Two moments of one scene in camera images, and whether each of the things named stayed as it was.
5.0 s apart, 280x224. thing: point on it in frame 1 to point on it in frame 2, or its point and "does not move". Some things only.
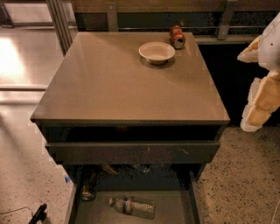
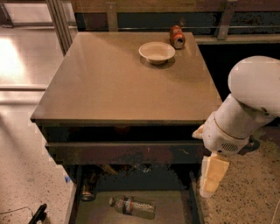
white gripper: [269, 49] to [219, 136]
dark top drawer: [130, 152] does not move
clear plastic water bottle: [131, 205] does not move
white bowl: [157, 52] does not move
